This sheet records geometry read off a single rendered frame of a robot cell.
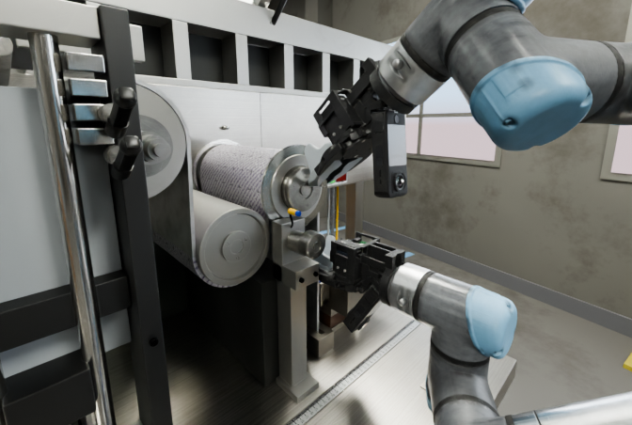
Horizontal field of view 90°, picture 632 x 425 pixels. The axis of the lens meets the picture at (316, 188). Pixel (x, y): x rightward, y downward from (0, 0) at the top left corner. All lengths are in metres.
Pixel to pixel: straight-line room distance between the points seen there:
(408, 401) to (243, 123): 0.69
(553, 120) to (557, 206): 2.62
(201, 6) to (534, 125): 0.73
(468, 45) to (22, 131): 0.36
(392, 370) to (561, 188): 2.37
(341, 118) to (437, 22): 0.16
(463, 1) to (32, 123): 0.37
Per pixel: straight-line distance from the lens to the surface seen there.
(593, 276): 2.98
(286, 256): 0.52
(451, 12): 0.37
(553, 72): 0.30
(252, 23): 0.92
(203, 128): 0.81
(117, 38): 0.29
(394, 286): 0.49
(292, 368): 0.62
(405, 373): 0.71
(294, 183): 0.51
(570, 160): 2.86
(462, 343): 0.48
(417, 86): 0.39
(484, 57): 0.32
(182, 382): 0.71
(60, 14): 0.29
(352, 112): 0.44
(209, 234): 0.47
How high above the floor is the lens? 1.36
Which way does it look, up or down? 12 degrees down
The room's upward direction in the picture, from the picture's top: straight up
